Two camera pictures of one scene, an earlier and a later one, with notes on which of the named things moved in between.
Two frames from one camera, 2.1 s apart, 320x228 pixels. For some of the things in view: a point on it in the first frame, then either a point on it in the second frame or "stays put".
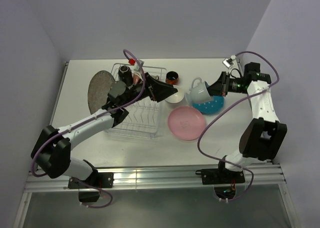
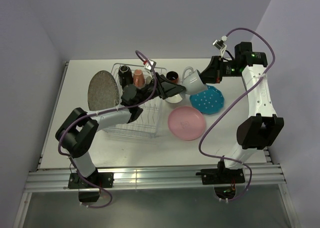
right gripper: (217, 88) → (213, 73)
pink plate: (186, 122) stays put
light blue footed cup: (199, 94) → (194, 83)
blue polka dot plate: (211, 106) stays put
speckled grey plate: (99, 86) stays put
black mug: (125, 75) stays put
